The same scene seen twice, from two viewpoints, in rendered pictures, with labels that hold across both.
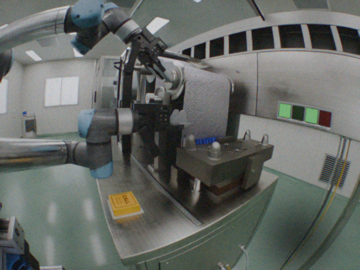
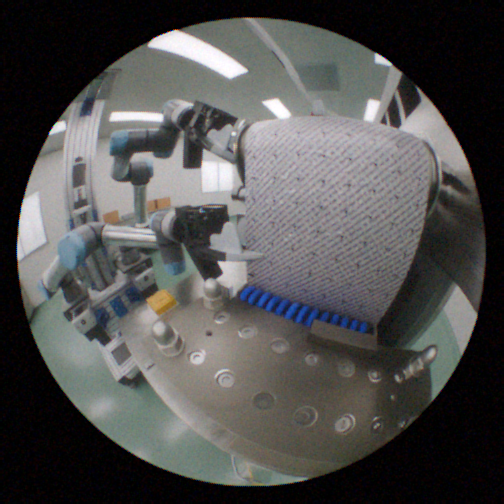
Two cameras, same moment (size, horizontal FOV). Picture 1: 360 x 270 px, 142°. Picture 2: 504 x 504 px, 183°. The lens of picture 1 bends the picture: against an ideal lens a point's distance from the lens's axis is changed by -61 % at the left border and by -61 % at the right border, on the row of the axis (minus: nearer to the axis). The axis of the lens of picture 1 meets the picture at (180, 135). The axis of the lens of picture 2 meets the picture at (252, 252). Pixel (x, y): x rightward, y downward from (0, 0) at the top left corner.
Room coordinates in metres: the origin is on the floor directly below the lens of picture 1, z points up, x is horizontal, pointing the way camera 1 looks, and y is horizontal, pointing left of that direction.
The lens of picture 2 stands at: (0.44, -0.20, 1.19)
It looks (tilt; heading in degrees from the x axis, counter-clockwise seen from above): 26 degrees down; 66
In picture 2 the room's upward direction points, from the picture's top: straight up
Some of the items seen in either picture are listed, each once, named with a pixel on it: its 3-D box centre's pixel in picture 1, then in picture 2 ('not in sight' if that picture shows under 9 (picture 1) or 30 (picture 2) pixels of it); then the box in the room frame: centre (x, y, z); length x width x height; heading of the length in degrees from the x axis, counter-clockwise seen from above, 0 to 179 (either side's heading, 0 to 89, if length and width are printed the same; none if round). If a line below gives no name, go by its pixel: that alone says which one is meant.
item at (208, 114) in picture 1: (208, 119); (324, 259); (0.59, -0.10, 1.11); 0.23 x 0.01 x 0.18; 124
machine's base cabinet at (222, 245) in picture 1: (127, 173); not in sight; (1.38, 0.52, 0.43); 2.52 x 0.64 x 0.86; 34
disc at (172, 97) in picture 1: (173, 80); (261, 156); (0.57, 0.04, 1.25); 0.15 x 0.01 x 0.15; 34
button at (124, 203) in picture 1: (124, 203); (161, 301); (0.30, 0.14, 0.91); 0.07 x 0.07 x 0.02; 34
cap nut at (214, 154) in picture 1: (215, 150); (165, 335); (0.38, -0.10, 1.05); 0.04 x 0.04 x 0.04
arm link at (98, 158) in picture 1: (95, 157); (173, 253); (0.37, 0.24, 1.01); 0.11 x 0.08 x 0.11; 87
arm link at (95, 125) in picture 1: (97, 124); (165, 224); (0.37, 0.22, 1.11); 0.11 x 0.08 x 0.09; 124
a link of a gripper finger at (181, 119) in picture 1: (182, 119); (232, 241); (0.50, 0.00, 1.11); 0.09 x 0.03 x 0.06; 123
